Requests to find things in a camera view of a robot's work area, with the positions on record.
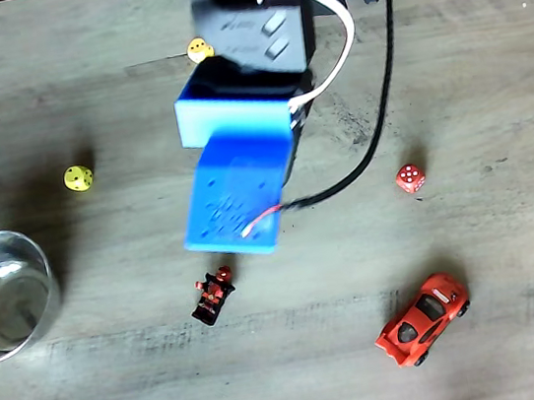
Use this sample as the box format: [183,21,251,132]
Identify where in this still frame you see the red black lego figure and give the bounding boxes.
[184,264,242,330]

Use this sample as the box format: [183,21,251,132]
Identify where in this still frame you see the yellow die black pips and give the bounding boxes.
[184,34,218,67]
[60,162,97,195]

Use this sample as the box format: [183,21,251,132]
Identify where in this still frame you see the red die white pips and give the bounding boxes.
[393,161,430,198]

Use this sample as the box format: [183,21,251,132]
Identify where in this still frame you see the red toy car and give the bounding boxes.
[366,267,480,373]

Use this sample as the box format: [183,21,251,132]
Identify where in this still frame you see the white servo cable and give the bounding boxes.
[255,0,367,116]

